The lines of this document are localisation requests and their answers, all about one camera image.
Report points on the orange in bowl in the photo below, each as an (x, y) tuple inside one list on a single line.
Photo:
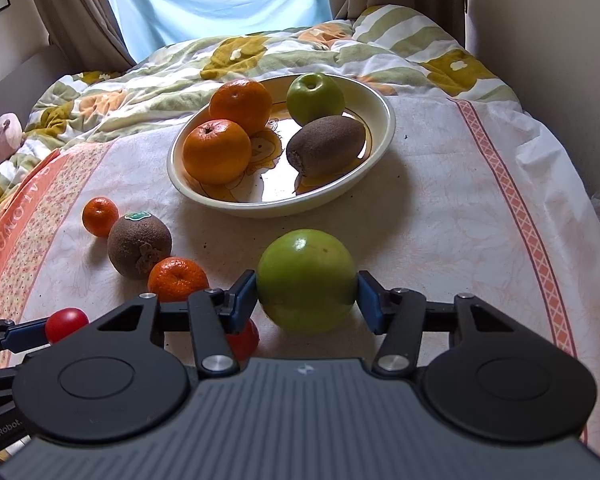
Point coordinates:
[(216, 152), (245, 102)]

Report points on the kiwi with green sticker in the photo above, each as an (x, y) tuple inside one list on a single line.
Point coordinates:
[(137, 242)]

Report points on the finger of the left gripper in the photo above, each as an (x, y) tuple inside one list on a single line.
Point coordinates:
[(17, 338)]

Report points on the orange front in bowl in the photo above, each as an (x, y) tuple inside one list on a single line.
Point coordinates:
[(216, 152)]

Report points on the white pink-bordered cloth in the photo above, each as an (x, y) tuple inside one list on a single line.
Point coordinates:
[(469, 198)]

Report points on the orange back in bowl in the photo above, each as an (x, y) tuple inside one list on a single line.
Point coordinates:
[(245, 102)]

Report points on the red tomato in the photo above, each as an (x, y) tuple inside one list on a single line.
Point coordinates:
[(63, 323), (244, 344)]

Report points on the small mandarin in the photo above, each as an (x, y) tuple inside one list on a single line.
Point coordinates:
[(99, 215)]

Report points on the large green apple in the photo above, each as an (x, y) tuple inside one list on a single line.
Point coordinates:
[(306, 281)]

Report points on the small green apple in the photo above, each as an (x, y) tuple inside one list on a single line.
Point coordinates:
[(312, 96)]

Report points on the grey bed headboard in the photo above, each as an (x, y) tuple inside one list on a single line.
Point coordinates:
[(21, 88)]

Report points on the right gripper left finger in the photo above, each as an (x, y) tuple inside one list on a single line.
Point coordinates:
[(208, 316)]

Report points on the brown left curtain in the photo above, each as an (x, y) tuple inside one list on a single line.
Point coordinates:
[(87, 33)]

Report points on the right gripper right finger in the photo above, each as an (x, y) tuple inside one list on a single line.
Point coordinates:
[(401, 315)]

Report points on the cream ceramic bowl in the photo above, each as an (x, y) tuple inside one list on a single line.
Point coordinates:
[(270, 187)]

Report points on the floral striped duvet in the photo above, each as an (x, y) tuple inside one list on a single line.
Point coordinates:
[(393, 49)]

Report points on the brown kiwi in bowl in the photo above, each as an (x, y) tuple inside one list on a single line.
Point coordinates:
[(326, 145)]

